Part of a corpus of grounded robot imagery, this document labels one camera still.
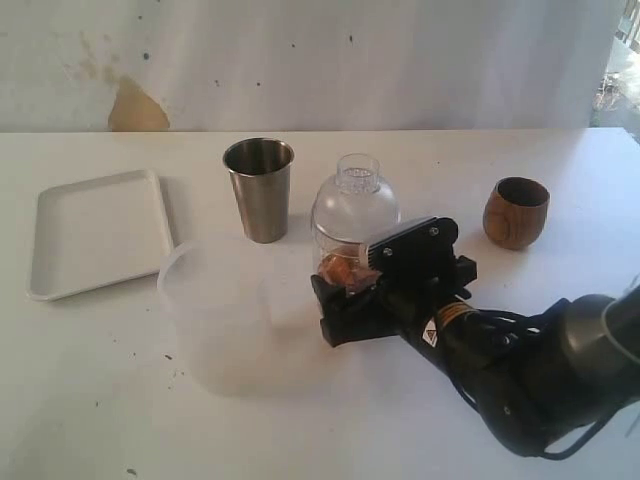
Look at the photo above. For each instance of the clear dome lid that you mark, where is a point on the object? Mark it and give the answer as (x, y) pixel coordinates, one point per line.
(356, 202)

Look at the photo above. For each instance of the gold coins and cork pieces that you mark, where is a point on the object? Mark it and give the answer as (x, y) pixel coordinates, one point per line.
(346, 272)

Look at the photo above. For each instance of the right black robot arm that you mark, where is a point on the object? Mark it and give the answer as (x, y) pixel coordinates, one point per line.
(544, 385)

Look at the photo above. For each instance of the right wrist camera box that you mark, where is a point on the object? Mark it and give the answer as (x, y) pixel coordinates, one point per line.
(399, 238)

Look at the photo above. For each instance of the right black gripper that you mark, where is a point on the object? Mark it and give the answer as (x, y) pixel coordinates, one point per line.
(412, 286)

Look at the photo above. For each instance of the brown wooden cup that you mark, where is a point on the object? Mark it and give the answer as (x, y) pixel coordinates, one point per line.
(516, 212)

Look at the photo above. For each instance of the stainless steel cup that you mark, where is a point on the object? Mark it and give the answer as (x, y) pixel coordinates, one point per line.
(259, 170)

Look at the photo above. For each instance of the clear plastic shaker cup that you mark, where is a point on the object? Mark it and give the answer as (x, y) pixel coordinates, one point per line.
(345, 250)

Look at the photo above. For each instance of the white square tray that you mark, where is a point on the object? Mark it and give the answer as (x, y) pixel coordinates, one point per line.
(98, 232)

